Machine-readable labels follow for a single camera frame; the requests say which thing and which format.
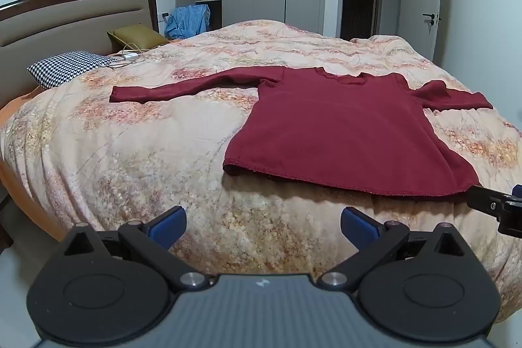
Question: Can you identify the white charger cable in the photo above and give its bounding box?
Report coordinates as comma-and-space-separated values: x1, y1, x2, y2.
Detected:
104, 42, 148, 70

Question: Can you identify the olive green pillow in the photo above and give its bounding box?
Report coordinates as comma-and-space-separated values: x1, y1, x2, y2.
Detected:
107, 24, 170, 51

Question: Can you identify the houndstooth pillow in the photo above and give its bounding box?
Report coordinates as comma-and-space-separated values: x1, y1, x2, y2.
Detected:
27, 52, 119, 90

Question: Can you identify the blue garment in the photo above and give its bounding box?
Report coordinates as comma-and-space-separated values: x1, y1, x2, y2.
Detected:
164, 3, 211, 39

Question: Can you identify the orange bed sheet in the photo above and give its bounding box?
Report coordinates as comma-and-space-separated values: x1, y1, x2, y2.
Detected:
0, 85, 68, 243

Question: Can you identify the dark red sweater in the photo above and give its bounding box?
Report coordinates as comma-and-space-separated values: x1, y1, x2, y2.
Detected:
109, 67, 494, 197

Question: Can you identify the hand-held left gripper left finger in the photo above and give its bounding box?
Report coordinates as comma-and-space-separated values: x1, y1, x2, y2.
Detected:
61, 205, 213, 292

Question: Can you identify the padded bed headboard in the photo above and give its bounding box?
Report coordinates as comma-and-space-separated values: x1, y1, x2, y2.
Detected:
0, 0, 160, 104

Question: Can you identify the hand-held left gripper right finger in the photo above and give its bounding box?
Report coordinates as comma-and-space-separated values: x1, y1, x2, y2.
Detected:
318, 206, 476, 289

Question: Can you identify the floral quilt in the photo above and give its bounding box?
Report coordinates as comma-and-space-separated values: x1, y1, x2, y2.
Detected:
0, 20, 522, 326

